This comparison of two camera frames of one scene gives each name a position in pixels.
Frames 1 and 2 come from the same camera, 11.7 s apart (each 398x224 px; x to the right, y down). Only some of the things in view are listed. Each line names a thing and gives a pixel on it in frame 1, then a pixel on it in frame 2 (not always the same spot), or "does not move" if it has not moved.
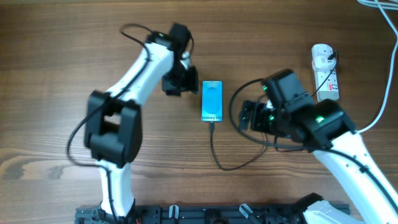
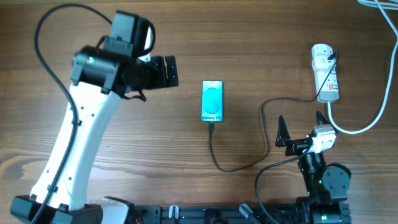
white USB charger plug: [321, 62] does not move
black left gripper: [191, 84] → [158, 78]
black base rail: [198, 214] does not move
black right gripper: [257, 122] → [283, 139]
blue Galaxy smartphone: [212, 101] does not move
